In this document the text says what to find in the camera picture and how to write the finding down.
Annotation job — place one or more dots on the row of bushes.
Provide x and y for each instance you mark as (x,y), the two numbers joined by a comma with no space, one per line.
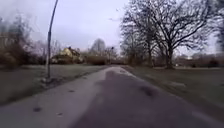
(96,60)

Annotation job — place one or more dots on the grey asphalt path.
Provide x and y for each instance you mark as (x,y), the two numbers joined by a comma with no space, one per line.
(110,100)

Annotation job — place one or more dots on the yellow house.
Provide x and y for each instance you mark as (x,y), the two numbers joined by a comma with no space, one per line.
(68,55)

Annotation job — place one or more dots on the large bare tree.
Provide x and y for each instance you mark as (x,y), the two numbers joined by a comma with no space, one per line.
(170,50)

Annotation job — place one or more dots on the frosty grass field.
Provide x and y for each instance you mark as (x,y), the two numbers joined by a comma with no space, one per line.
(23,78)
(186,83)

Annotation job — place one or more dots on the row of bare trees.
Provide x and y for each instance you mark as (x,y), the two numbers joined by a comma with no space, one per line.
(15,50)

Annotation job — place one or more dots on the curved lamp post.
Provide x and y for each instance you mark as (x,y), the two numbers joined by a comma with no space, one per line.
(49,43)

